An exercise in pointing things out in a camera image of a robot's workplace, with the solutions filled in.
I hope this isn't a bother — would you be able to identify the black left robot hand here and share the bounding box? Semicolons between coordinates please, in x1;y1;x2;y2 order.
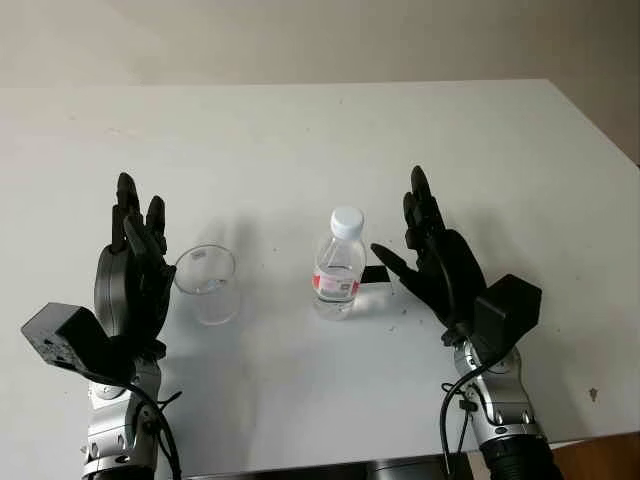
93;172;177;362

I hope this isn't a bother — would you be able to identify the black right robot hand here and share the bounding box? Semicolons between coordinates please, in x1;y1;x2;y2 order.
370;165;487;347

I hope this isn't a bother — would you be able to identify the clear water bottle white cap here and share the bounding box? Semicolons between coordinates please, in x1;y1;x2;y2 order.
312;205;369;321

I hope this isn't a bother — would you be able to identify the clear plastic cup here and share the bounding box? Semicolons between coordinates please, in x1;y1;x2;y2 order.
172;243;241;327

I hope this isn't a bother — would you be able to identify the black square tape marker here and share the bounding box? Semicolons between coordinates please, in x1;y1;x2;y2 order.
360;266;392;286

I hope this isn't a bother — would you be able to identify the dark robot torso top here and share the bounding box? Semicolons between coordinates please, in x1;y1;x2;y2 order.
239;452;476;480

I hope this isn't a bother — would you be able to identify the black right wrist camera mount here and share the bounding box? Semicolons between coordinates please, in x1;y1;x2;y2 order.
472;273;544;366

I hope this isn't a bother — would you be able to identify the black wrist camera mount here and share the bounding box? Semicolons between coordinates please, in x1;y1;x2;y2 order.
472;273;544;366
20;302;137;382

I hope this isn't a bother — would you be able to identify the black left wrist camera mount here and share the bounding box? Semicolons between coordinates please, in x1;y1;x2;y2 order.
20;302;137;382

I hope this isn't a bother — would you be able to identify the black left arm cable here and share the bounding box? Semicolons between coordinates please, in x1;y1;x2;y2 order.
84;368;184;480

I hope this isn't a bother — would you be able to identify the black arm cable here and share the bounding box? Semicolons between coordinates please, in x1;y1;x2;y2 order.
84;368;184;480
438;349;484;480

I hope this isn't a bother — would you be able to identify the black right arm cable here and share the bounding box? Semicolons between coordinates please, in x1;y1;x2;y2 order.
438;349;484;480

